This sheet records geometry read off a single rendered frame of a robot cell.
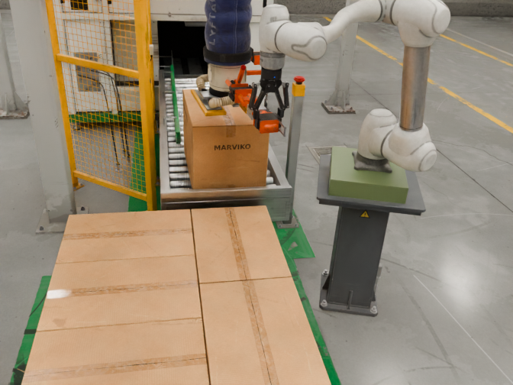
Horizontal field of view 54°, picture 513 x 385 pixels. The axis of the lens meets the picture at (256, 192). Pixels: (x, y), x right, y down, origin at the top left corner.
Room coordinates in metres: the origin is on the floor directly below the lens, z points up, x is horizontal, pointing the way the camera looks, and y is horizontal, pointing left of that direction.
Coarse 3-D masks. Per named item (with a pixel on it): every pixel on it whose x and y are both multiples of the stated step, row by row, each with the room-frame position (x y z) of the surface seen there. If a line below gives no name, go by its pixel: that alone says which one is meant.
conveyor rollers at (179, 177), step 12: (168, 84) 4.25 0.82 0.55; (180, 84) 4.27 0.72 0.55; (192, 84) 4.29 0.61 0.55; (168, 96) 3.96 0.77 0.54; (180, 96) 3.98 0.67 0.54; (168, 108) 3.70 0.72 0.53; (180, 108) 3.71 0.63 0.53; (168, 120) 3.43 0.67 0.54; (180, 120) 3.45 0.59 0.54; (168, 132) 3.18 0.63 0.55; (180, 132) 3.20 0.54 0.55; (180, 144) 3.01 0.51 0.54; (180, 156) 2.83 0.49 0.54; (180, 168) 2.66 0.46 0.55; (180, 180) 2.50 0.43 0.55
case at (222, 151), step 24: (192, 96) 2.78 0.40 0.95; (192, 120) 2.41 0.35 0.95; (216, 120) 2.43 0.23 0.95; (240, 120) 2.45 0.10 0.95; (192, 144) 2.33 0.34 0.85; (216, 144) 2.36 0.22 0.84; (240, 144) 2.39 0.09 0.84; (264, 144) 2.42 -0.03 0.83; (192, 168) 2.35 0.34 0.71; (216, 168) 2.36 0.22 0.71; (240, 168) 2.39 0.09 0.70; (264, 168) 2.42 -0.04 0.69
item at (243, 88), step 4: (232, 84) 2.14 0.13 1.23; (236, 84) 2.15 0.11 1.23; (240, 84) 2.15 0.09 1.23; (244, 84) 2.16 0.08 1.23; (248, 84) 2.16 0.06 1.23; (232, 88) 2.10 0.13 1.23; (236, 88) 2.13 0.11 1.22; (240, 88) 2.13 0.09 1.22; (244, 88) 2.13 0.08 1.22; (248, 88) 2.14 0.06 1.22; (252, 88) 2.12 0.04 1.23; (232, 92) 2.08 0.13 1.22; (236, 92) 2.07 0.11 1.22; (240, 92) 2.07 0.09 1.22; (244, 92) 2.08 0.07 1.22; (248, 92) 2.08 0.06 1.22; (232, 96) 2.09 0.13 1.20; (236, 96) 2.07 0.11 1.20; (232, 100) 2.08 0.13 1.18; (236, 100) 2.07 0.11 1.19
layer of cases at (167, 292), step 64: (64, 256) 1.75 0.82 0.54; (128, 256) 1.78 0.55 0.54; (192, 256) 1.80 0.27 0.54; (256, 256) 1.83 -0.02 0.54; (64, 320) 1.37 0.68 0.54; (128, 320) 1.39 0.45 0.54; (192, 320) 1.41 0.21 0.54; (256, 320) 1.42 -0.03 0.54; (64, 384) 1.09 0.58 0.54; (128, 384) 1.10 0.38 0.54; (192, 384) 1.11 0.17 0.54; (256, 384) 1.13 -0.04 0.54; (320, 384) 1.14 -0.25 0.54
